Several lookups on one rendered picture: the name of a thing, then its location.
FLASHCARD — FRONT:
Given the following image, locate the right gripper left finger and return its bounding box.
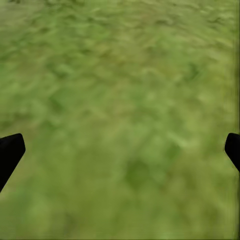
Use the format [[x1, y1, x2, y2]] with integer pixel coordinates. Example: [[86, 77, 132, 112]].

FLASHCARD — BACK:
[[0, 133, 26, 192]]

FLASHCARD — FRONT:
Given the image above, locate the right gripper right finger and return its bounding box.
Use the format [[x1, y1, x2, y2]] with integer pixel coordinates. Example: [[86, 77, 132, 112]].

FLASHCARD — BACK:
[[224, 133, 240, 172]]

